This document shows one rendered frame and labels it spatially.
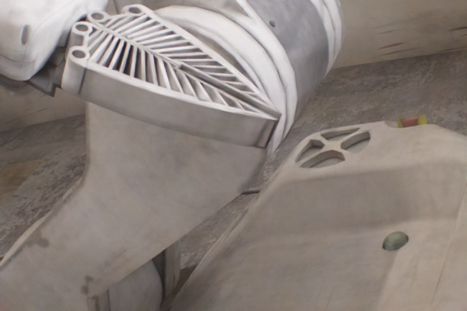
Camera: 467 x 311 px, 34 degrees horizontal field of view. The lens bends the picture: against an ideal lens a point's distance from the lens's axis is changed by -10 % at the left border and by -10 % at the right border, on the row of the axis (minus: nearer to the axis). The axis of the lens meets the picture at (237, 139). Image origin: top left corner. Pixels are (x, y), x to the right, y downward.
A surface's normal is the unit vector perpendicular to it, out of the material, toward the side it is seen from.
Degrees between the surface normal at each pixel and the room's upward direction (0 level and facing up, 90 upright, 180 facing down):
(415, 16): 90
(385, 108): 0
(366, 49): 90
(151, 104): 100
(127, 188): 90
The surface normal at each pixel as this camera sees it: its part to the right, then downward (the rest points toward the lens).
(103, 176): -0.52, 0.43
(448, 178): -0.69, 0.22
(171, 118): -0.03, 0.60
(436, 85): -0.33, -0.87
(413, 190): -0.45, 0.21
